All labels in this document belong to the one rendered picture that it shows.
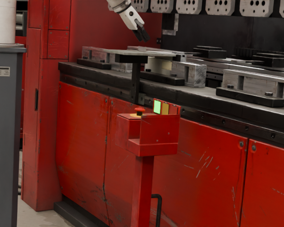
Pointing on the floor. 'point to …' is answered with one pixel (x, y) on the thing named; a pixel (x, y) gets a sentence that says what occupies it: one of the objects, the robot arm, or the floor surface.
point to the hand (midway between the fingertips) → (143, 37)
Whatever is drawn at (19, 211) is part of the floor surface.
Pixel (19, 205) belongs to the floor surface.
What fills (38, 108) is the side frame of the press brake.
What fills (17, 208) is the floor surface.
